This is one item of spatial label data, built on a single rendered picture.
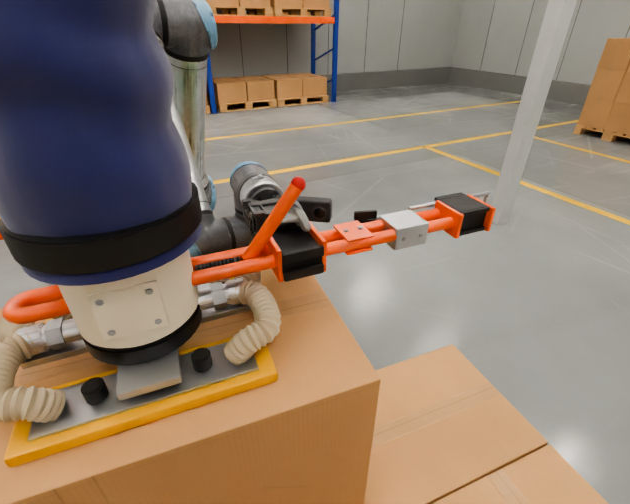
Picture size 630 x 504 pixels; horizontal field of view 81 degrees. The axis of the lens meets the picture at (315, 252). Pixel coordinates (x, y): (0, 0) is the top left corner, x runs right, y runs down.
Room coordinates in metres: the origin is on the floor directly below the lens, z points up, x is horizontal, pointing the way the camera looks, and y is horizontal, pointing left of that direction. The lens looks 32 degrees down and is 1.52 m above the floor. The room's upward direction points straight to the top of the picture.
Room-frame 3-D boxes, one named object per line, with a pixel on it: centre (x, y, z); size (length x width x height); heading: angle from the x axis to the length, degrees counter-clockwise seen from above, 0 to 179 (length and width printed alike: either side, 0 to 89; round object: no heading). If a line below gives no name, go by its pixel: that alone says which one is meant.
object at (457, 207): (0.66, -0.29, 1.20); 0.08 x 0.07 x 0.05; 112
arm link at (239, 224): (0.82, 0.16, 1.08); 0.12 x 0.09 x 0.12; 124
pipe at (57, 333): (0.44, 0.27, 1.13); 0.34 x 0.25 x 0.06; 112
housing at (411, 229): (0.61, -0.16, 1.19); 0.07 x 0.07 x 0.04; 22
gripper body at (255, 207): (0.66, 0.09, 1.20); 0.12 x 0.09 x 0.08; 22
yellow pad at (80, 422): (0.35, 0.23, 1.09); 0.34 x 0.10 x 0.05; 112
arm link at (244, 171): (0.82, 0.15, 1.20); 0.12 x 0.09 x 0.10; 22
